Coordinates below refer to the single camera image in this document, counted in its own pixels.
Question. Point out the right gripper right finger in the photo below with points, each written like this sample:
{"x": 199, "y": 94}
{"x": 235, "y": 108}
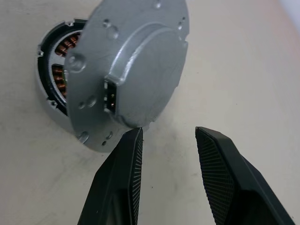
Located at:
{"x": 229, "y": 182}

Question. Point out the silver motor lid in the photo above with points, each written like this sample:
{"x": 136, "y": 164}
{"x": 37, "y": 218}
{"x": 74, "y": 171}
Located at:
{"x": 145, "y": 70}

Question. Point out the motor housing with copper coils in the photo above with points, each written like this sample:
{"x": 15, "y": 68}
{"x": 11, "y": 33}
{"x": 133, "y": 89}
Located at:
{"x": 42, "y": 98}

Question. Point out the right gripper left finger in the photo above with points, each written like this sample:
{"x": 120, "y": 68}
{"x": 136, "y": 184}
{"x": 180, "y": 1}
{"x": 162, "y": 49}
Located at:
{"x": 117, "y": 182}

